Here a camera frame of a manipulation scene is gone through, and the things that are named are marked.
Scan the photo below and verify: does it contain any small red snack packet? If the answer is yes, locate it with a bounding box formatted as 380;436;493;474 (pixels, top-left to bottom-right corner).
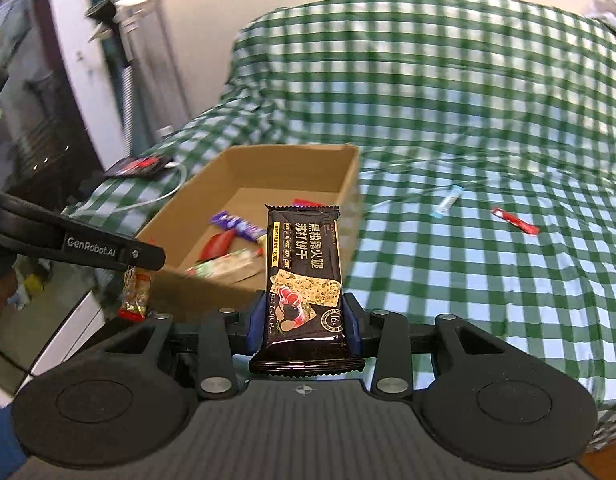
200;231;237;261

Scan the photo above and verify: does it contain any grey curtain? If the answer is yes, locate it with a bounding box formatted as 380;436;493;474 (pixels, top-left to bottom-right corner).
108;0;193;136

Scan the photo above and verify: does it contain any white door frame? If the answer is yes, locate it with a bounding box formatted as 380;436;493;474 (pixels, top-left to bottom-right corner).
43;0;131;171

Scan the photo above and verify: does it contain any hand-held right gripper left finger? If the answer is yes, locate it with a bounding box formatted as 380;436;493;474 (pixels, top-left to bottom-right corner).
105;292;266;401

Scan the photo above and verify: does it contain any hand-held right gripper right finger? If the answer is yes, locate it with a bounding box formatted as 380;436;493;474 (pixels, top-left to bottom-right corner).
342;294;513;401

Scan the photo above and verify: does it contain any crumpled white cloth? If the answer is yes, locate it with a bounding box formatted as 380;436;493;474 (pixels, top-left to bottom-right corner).
585;0;616;36

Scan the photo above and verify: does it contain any cardboard box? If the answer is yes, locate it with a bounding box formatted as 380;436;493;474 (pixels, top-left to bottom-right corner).
135;144;361;323

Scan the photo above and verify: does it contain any black cracker packet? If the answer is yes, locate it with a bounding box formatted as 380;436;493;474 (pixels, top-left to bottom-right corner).
248;203;365;376

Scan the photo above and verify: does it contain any light blue snack packet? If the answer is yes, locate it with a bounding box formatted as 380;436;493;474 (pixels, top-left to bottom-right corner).
433;185;463;220

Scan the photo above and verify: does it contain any green checked cloth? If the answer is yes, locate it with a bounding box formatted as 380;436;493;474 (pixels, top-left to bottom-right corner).
63;0;616;453

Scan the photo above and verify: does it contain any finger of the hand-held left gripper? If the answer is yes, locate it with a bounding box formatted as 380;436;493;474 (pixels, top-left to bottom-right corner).
114;236;167;272

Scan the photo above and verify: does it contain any orange snack packet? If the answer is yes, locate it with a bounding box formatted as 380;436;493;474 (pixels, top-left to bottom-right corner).
119;267;153;322

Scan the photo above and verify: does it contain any dark glass door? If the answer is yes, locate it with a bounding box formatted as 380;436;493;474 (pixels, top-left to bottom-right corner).
0;0;101;211

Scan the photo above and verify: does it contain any green white cracker packet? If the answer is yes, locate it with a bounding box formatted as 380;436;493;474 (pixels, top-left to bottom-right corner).
185;249;263;281

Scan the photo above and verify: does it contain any purple white snack packet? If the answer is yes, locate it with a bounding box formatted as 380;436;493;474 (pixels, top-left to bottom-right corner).
209;211;267;243

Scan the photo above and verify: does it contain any black smartphone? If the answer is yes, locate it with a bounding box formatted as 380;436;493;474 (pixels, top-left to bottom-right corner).
104;156;175;179

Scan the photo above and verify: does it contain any white charging cable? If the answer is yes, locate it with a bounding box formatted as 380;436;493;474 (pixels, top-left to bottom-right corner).
63;161;186;216

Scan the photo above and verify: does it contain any garment steamer with braided hose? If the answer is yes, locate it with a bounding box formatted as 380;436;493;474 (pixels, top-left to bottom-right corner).
85;0;173;151

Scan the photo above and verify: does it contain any long red snack bar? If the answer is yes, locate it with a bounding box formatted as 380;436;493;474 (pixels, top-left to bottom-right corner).
490;206;541;236

